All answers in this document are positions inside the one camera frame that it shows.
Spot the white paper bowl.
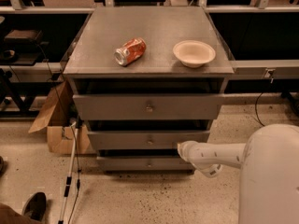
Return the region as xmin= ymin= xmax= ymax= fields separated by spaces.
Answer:
xmin=173 ymin=40 xmax=216 ymax=68

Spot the grey drawer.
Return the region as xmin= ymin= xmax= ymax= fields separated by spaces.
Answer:
xmin=88 ymin=120 xmax=210 ymax=150
xmin=73 ymin=94 xmax=224 ymax=120
xmin=96 ymin=157 xmax=194 ymax=172

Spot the brown cardboard box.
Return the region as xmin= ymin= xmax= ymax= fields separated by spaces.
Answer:
xmin=27 ymin=79 xmax=93 ymax=155

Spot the grey bottom drawer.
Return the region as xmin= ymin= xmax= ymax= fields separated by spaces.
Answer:
xmin=96 ymin=157 xmax=194 ymax=172

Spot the black equipment on left shelf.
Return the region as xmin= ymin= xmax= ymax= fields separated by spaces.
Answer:
xmin=0 ymin=30 xmax=49 ymax=66

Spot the orange soda can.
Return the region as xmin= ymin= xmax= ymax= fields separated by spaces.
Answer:
xmin=114 ymin=37 xmax=147 ymax=66

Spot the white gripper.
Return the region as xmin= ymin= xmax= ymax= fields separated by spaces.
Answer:
xmin=177 ymin=141 xmax=222 ymax=178

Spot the black floor cable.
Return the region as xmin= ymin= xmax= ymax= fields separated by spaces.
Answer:
xmin=254 ymin=92 xmax=269 ymax=128

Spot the grey top drawer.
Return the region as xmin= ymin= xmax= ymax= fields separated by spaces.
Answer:
xmin=73 ymin=94 xmax=224 ymax=120

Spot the grey drawer cabinet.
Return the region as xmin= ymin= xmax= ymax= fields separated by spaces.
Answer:
xmin=60 ymin=5 xmax=236 ymax=174

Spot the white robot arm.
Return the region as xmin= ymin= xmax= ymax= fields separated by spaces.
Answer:
xmin=178 ymin=124 xmax=299 ymax=224

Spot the silver telescopic pole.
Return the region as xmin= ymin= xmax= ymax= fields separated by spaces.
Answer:
xmin=57 ymin=121 xmax=79 ymax=224

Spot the black shoe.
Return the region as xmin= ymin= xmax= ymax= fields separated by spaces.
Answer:
xmin=22 ymin=192 xmax=47 ymax=221

